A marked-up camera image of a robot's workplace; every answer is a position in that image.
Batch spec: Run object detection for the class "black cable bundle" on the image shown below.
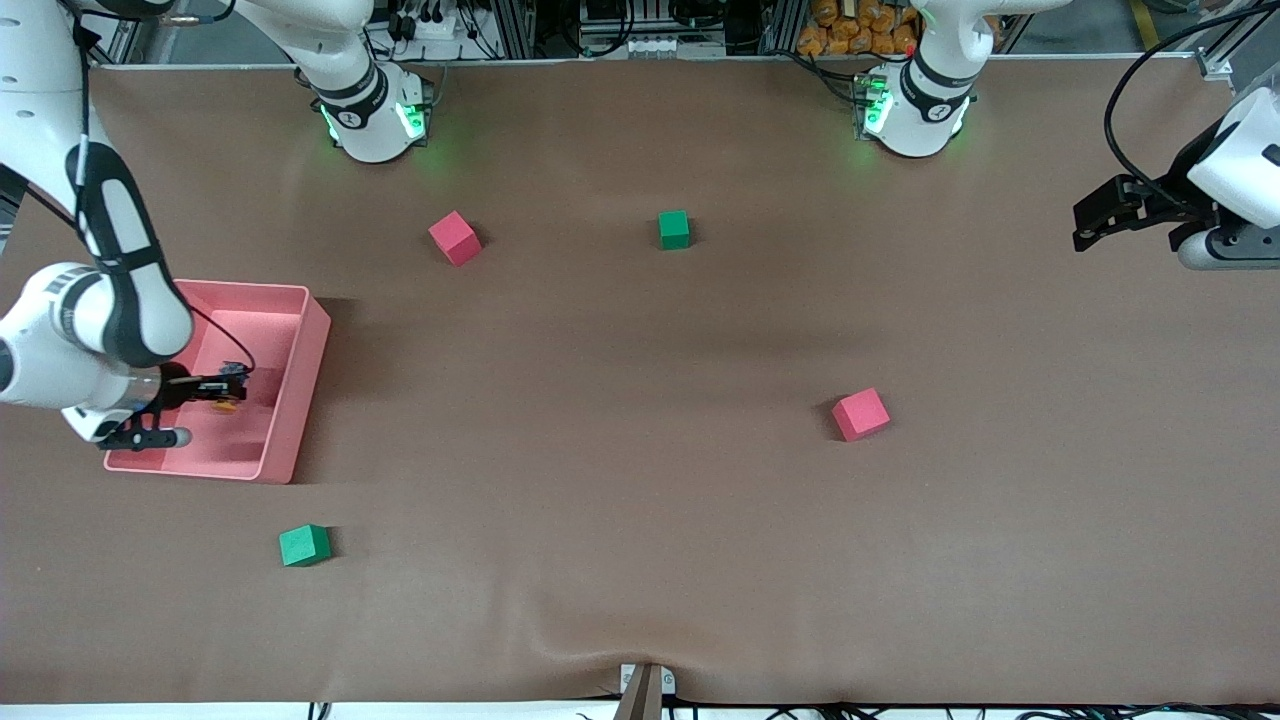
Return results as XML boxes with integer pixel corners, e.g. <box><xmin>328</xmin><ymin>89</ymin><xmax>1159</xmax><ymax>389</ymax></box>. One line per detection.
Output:
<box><xmin>665</xmin><ymin>700</ymin><xmax>1280</xmax><ymax>720</ymax></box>

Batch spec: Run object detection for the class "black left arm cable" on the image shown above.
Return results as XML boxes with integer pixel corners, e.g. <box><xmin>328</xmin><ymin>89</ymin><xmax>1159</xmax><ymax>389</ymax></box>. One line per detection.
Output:
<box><xmin>1104</xmin><ymin>8</ymin><xmax>1280</xmax><ymax>216</ymax></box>

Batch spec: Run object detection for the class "orange packaged goods pile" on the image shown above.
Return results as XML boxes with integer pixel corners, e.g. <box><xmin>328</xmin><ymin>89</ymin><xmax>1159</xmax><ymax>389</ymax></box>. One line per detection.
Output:
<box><xmin>797</xmin><ymin>0</ymin><xmax>919</xmax><ymax>57</ymax></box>

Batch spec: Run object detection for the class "pink plastic bin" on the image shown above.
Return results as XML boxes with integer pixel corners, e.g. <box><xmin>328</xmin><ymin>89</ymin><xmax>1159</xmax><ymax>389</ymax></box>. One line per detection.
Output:
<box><xmin>104</xmin><ymin>279</ymin><xmax>332</xmax><ymax>485</ymax></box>

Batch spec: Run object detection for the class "white power strip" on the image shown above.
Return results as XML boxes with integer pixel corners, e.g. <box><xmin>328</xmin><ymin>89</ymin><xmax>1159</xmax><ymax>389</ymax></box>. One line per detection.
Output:
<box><xmin>395</xmin><ymin>5</ymin><xmax>471</xmax><ymax>41</ymax></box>

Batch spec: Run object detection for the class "orange capped push button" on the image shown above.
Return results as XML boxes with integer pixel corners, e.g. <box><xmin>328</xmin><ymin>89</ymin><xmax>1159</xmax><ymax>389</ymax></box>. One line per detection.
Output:
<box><xmin>210</xmin><ymin>365</ymin><xmax>251</xmax><ymax>413</ymax></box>

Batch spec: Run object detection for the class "white terminal block row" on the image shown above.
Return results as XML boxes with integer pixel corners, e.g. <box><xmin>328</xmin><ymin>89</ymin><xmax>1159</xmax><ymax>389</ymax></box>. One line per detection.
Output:
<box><xmin>580</xmin><ymin>35</ymin><xmax>728</xmax><ymax>58</ymax></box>

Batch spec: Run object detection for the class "brown table cover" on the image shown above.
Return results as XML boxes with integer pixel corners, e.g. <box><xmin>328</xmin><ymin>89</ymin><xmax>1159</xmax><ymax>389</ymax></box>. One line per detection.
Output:
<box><xmin>0</xmin><ymin>55</ymin><xmax>1280</xmax><ymax>706</ymax></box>

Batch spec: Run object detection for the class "brown camera stand post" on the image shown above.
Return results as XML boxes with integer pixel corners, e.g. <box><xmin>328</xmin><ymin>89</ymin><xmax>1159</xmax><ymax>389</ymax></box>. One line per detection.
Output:
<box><xmin>612</xmin><ymin>662</ymin><xmax>677</xmax><ymax>720</ymax></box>

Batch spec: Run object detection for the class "pink cube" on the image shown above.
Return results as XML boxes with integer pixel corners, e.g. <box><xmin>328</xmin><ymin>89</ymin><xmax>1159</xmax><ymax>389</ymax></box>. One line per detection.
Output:
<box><xmin>428</xmin><ymin>210</ymin><xmax>483</xmax><ymax>267</ymax></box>
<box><xmin>831</xmin><ymin>388</ymin><xmax>891</xmax><ymax>442</ymax></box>

